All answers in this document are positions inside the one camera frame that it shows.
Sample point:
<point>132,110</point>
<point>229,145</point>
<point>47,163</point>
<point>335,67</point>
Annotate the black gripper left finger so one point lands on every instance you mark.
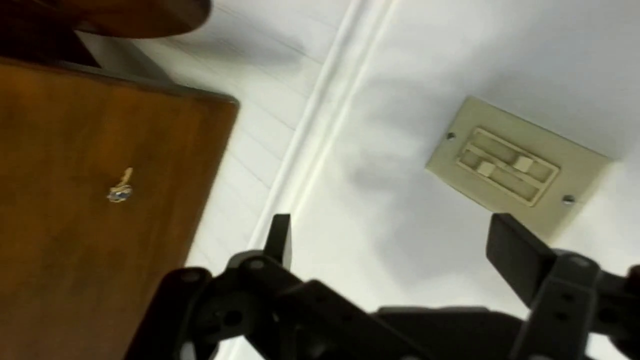
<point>266,307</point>

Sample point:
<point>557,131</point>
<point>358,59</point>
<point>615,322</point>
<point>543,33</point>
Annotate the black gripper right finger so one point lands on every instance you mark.
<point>533,266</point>

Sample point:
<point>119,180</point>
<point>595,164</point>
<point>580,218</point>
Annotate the silver plate screw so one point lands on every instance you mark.
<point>568,198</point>
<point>450,135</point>

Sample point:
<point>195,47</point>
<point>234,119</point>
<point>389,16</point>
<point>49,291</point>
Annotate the white vertical trim moulding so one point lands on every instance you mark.
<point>321,121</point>

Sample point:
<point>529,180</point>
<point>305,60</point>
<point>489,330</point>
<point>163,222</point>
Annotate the brown wooden cabinet door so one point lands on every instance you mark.
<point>80,253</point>

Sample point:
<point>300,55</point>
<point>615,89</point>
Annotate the dark round wooden object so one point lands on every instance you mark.
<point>121,16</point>

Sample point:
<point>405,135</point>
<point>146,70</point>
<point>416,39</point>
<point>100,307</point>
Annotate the beige slider switch knob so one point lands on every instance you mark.
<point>487,168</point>
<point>524,164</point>

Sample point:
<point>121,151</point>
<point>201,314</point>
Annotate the beige light switch plate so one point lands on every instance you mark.
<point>512,163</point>

